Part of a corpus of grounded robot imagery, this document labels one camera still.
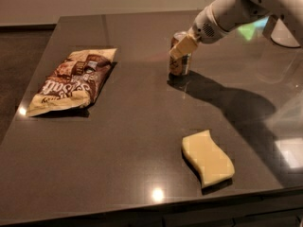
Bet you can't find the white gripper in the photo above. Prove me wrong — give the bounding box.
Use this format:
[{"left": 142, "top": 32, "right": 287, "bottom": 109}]
[{"left": 169, "top": 6, "right": 228, "bottom": 60}]

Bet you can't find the orange soda can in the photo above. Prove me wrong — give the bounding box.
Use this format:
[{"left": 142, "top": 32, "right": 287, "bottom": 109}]
[{"left": 169, "top": 31, "right": 191, "bottom": 77}]

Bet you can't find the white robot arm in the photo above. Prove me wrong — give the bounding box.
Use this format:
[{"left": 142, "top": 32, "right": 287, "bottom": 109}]
[{"left": 169, "top": 0, "right": 303, "bottom": 60}]

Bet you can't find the brown chip bag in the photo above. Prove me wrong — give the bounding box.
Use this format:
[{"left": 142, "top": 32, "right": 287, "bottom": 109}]
[{"left": 27, "top": 48, "right": 116, "bottom": 116}]

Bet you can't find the yellow sponge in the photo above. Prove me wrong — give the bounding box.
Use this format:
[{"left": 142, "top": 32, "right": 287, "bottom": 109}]
[{"left": 182, "top": 130, "right": 235, "bottom": 188}]

